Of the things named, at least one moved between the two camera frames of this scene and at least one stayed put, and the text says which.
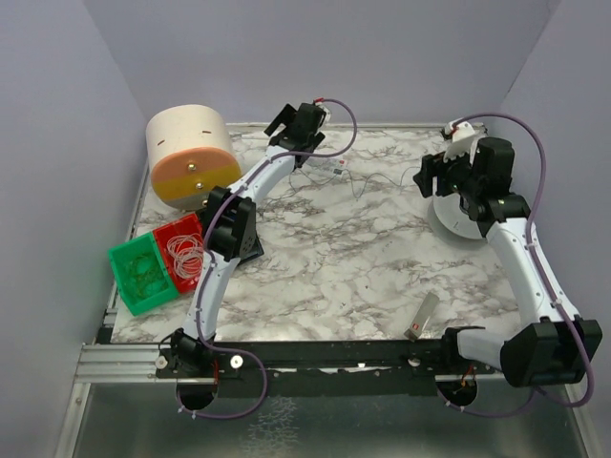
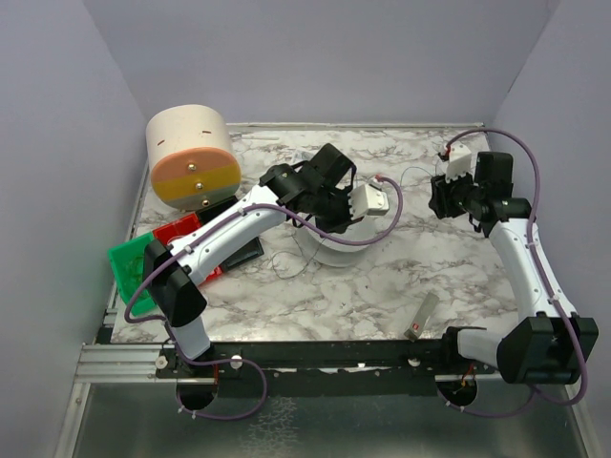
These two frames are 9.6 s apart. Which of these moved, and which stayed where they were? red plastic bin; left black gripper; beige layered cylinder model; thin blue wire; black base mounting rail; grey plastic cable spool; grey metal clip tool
Moved: thin blue wire; left black gripper; grey plastic cable spool
Stayed: black base mounting rail; grey metal clip tool; red plastic bin; beige layered cylinder model
